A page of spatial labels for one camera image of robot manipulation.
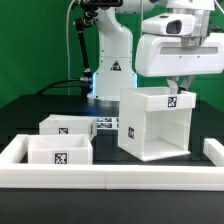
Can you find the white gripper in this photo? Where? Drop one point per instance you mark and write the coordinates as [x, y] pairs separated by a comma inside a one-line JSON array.
[[165, 56]]

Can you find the white drawer cabinet box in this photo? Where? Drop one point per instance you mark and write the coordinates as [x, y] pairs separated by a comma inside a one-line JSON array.
[[154, 122]]

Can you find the white drawer tray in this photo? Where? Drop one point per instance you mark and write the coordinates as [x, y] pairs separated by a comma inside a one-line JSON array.
[[60, 149], [66, 124]]

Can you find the white front drawer tray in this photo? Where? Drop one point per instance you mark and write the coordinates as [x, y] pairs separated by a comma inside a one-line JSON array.
[[60, 149]]

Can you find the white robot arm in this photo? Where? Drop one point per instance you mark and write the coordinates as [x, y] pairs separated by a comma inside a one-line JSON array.
[[117, 53]]

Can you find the white marker tag sheet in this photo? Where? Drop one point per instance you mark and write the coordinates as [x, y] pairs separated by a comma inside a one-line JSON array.
[[105, 123]]

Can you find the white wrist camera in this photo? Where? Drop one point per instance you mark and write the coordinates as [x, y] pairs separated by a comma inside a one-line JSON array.
[[169, 24]]

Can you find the white U-shaped border frame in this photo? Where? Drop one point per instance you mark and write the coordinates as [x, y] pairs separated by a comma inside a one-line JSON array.
[[17, 172]]

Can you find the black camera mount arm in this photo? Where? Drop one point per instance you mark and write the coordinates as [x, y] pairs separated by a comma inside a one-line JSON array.
[[90, 8]]

